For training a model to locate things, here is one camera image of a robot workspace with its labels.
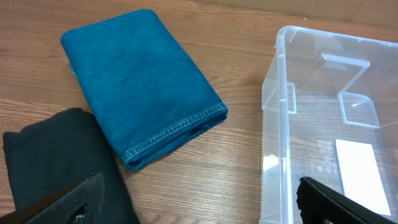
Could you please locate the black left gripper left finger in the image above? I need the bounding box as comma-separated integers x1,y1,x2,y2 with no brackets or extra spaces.
1,173,105,224

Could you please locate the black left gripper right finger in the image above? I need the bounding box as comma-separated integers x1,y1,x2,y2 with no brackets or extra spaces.
297,177,395,224

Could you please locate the black cloth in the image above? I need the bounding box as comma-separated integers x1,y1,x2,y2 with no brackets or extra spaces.
2,108,140,223

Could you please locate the white label in container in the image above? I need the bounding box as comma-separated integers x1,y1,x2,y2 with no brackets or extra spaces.
335,139,391,216

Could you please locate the clear plastic container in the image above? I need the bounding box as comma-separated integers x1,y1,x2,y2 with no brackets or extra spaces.
259,26,397,223

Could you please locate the teal folded towel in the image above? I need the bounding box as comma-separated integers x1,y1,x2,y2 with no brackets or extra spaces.
60,9,228,171

